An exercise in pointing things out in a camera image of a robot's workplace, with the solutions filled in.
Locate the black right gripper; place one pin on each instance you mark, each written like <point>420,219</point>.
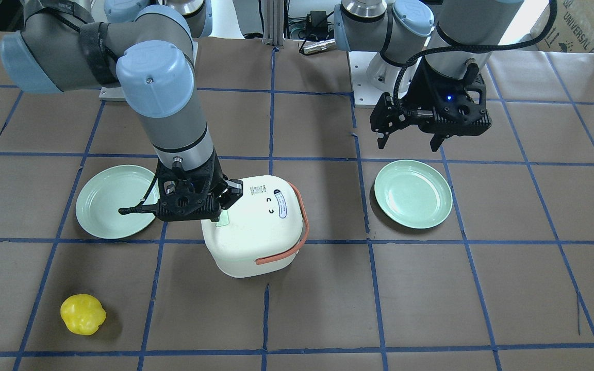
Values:
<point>233,191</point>

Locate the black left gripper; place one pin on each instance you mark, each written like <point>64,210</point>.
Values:
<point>422,82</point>

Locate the white rice cooker pink handle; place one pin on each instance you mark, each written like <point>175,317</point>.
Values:
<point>262,232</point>

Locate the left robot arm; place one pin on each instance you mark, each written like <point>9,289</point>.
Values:
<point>439,55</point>

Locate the green plate near right arm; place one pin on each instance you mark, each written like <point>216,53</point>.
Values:
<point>98,203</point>

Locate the green plate near left arm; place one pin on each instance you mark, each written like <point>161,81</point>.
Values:
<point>413,194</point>

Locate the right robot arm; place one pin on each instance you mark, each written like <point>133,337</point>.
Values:
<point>148,52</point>

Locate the yellow bell pepper toy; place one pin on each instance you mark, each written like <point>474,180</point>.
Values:
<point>82,314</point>

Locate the cardboard box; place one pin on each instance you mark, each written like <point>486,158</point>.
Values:
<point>573,29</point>

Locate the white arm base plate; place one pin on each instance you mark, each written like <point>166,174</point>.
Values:
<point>371,76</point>
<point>112,94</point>

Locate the black power adapter with cables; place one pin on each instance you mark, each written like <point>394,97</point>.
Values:
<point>314,26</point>

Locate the aluminium frame post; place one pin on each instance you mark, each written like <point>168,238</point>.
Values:
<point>273,22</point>

